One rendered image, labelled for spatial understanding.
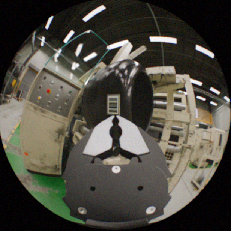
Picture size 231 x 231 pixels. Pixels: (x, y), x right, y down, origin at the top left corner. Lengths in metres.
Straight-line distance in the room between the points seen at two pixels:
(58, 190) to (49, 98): 1.07
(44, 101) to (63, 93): 0.23
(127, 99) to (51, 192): 1.17
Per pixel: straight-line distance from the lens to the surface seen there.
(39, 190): 1.13
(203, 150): 4.37
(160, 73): 0.86
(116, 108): 0.20
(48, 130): 0.80
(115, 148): 0.27
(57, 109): 0.80
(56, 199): 1.07
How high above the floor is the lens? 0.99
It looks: 10 degrees up
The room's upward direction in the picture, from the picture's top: 19 degrees clockwise
